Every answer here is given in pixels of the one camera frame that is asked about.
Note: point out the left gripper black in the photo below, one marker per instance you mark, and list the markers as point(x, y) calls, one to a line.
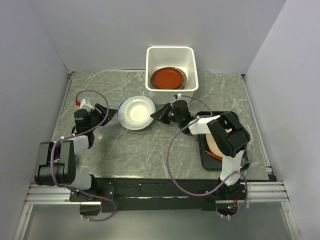
point(101, 108)

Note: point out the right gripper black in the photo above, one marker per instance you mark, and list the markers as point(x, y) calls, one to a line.
point(161, 115)

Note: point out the white plate blue rim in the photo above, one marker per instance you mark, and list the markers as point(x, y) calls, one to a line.
point(135, 112)

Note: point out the red scalloped plate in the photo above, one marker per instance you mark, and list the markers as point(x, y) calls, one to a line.
point(168, 79)

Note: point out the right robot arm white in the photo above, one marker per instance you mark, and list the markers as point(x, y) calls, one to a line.
point(228, 133)

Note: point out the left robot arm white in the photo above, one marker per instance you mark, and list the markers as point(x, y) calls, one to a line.
point(56, 162)

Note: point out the white plastic bin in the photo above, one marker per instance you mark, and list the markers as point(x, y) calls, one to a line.
point(181, 57)

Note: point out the peach plate with bird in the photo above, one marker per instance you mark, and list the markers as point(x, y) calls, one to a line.
point(212, 146)

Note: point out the black rectangular tray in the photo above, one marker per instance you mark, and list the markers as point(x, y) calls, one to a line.
point(208, 162)

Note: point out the orange chopstick lower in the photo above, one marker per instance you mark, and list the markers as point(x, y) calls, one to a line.
point(213, 155)

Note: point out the clear glass cup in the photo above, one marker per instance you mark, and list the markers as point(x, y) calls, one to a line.
point(246, 160)

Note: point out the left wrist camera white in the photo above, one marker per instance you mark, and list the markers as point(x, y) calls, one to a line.
point(84, 104)

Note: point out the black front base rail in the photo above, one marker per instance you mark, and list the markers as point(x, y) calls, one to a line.
point(135, 194)

